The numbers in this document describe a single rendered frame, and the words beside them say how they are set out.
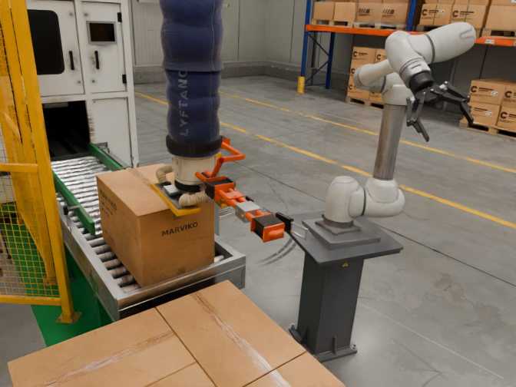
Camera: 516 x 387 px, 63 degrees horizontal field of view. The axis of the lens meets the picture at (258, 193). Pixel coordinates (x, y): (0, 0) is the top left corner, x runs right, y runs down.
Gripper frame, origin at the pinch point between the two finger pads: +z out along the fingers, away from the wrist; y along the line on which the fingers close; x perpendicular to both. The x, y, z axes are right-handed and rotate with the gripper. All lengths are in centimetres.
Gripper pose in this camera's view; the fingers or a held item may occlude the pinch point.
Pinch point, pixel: (448, 127)
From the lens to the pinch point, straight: 143.1
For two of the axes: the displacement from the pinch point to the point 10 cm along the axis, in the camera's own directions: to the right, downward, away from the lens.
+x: 3.2, 4.0, 8.6
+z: 2.5, 8.4, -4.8
